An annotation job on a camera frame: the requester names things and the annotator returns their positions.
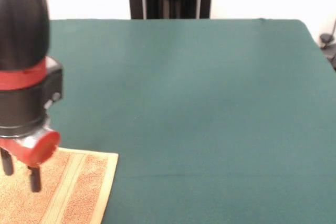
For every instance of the dark green table cloth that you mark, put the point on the dark green table cloth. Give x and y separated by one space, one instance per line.
210 103

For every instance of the tan terry towel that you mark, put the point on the tan terry towel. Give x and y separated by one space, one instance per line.
78 182

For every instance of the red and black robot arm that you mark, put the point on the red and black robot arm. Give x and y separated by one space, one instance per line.
23 51

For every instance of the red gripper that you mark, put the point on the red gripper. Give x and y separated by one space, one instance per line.
36 150

